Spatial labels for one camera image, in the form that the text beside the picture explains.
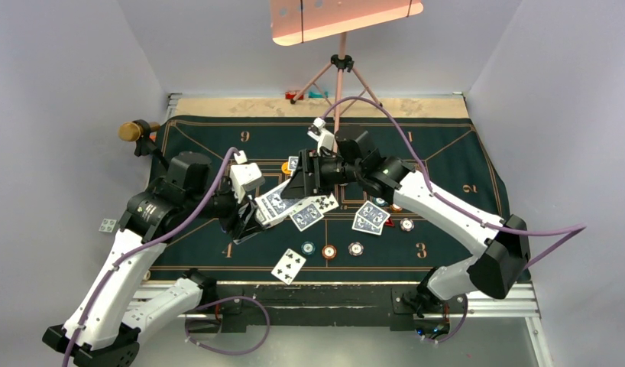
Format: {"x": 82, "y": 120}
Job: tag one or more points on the dark green poker mat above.
{"x": 450, "y": 148}

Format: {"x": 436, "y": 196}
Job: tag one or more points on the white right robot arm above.
{"x": 498, "y": 254}

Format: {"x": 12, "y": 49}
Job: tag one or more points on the small grey lego block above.
{"x": 108, "y": 225}

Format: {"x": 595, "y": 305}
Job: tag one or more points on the face up clubs card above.
{"x": 325, "y": 203}
{"x": 288, "y": 267}

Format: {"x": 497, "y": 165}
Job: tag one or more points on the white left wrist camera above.
{"x": 245, "y": 176}

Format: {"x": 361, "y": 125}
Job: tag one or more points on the blue playing card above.
{"x": 373, "y": 214}
{"x": 360, "y": 224}
{"x": 306, "y": 216}
{"x": 292, "y": 163}

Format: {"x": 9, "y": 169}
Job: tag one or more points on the orange poker chip stack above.
{"x": 329, "y": 252}

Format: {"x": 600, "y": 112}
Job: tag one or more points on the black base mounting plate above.
{"x": 361, "y": 305}

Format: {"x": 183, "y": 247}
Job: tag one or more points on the blue playing card deck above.
{"x": 272, "y": 209}

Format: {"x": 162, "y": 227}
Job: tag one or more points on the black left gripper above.
{"x": 238, "y": 225}

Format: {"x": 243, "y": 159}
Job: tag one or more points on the green blue poker chip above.
{"x": 308, "y": 248}
{"x": 380, "y": 202}

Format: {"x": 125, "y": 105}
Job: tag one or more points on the aluminium frame rail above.
{"x": 494, "y": 304}

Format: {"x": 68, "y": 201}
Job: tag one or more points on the white blue chip stack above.
{"x": 356, "y": 249}

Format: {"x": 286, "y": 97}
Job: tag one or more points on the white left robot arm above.
{"x": 104, "y": 330}

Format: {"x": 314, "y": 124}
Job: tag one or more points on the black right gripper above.
{"x": 304, "y": 183}

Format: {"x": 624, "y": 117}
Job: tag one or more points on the teal clip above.
{"x": 318, "y": 95}

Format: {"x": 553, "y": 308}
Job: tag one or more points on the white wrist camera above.
{"x": 245, "y": 176}
{"x": 324, "y": 139}

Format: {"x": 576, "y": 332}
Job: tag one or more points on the red clip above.
{"x": 294, "y": 95}

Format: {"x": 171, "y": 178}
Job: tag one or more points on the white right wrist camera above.
{"x": 324, "y": 139}

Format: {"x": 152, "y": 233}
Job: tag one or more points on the yellow big blind button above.
{"x": 285, "y": 168}

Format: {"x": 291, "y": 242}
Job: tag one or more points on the gold knob black clamp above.
{"x": 140, "y": 132}

